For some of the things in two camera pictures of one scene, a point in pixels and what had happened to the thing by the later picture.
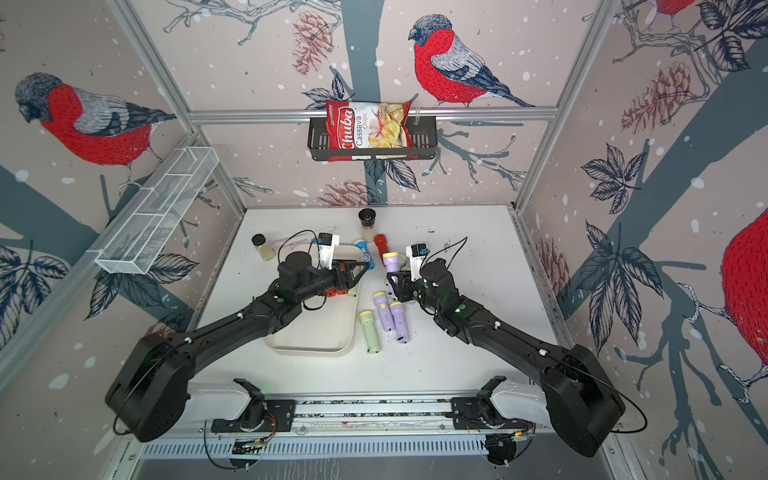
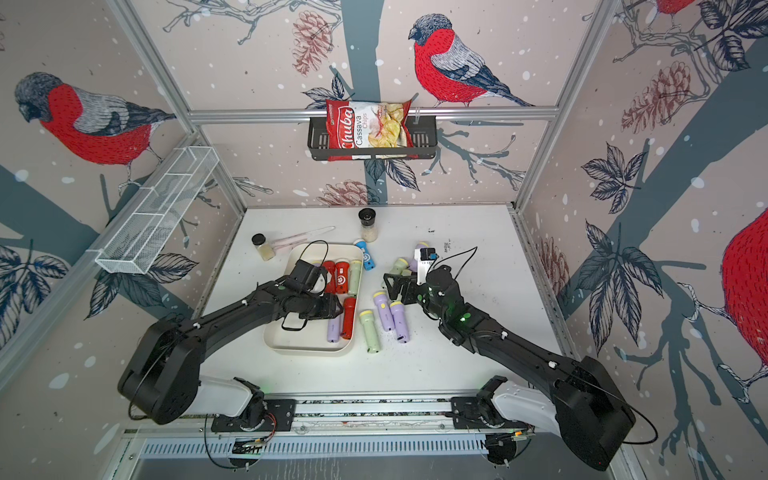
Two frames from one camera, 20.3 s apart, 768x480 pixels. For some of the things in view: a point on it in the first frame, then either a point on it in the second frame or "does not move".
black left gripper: [348, 265] → [331, 307]
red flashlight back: [382, 244] → [349, 309]
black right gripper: [403, 284] does not move
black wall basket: [424, 136] does not move
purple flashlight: [399, 322] does not move
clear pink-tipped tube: [294, 240] does not move
